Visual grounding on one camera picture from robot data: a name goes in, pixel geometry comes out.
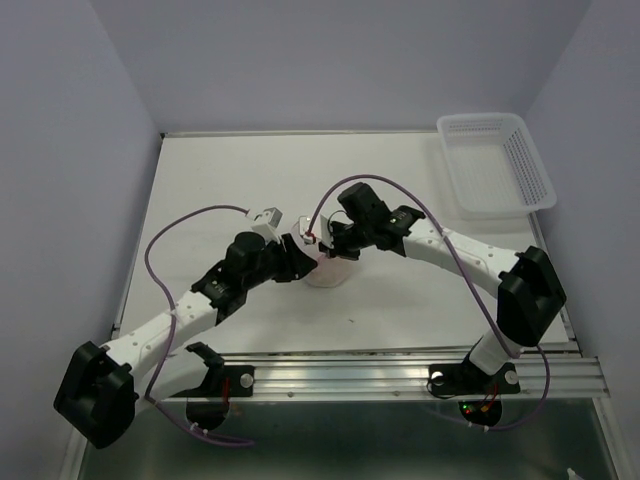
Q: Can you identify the pink-trimmed mesh laundry bag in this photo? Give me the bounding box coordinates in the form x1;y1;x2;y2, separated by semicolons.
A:
304;251;356;288

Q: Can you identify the white plastic perforated basket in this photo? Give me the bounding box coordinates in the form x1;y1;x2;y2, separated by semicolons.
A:
437;113;557;219

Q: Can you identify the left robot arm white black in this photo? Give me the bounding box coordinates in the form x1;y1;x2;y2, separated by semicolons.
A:
54;230;318;449

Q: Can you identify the aluminium rail frame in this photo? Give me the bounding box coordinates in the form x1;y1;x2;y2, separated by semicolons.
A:
61;131;630;479

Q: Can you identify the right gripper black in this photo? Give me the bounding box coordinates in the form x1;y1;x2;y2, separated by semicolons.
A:
318;220;373;261

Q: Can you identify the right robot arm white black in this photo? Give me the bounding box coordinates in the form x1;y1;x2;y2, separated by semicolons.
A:
304;175;567;398

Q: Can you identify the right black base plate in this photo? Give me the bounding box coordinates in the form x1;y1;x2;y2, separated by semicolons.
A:
427;361;521;427

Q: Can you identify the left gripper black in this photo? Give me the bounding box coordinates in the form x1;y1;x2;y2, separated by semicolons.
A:
243;233;317;290

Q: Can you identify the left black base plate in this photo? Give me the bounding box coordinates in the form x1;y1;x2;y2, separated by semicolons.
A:
163;364;256;435

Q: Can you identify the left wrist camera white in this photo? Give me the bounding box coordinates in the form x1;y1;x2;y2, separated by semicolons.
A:
245;207;283;243

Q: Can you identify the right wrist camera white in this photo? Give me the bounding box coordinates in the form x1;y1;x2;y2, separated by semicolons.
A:
292;215;334;249

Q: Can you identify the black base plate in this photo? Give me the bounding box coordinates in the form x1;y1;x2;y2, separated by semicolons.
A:
427;361;521;427
163;364;256;435

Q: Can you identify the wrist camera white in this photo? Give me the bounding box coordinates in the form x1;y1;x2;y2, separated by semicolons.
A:
245;207;283;243
292;215;334;249

